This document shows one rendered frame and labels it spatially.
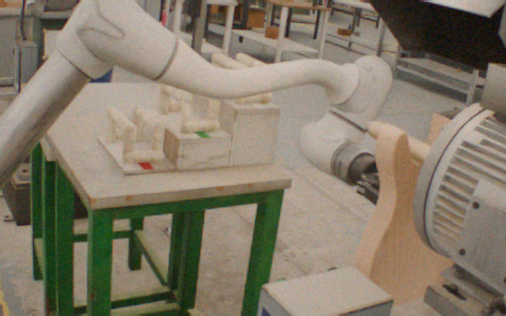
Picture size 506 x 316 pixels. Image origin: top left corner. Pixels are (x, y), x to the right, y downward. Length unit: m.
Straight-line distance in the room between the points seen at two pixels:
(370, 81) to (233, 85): 0.33
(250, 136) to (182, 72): 0.58
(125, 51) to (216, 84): 0.20
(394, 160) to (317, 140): 0.41
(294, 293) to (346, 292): 0.07
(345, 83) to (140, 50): 0.48
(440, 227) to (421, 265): 0.35
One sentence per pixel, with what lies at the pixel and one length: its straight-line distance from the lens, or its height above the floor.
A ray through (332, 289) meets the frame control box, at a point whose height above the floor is 1.12.
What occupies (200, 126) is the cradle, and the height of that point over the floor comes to 1.05.
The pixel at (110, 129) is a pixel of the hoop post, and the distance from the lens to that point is 1.74.
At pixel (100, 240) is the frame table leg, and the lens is 1.50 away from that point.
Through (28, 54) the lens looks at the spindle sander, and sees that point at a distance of 3.19.
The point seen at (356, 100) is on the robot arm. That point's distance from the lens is 1.35.
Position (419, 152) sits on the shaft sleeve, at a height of 1.25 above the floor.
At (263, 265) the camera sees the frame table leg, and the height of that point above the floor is 0.65.
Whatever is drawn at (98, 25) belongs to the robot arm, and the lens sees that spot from 1.10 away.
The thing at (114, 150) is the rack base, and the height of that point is 0.94.
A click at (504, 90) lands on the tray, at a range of 0.82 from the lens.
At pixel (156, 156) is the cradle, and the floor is 0.97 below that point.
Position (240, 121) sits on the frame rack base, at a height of 1.06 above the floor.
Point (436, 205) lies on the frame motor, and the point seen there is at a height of 1.24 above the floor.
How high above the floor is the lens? 1.54
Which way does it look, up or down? 20 degrees down
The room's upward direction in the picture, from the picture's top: 8 degrees clockwise
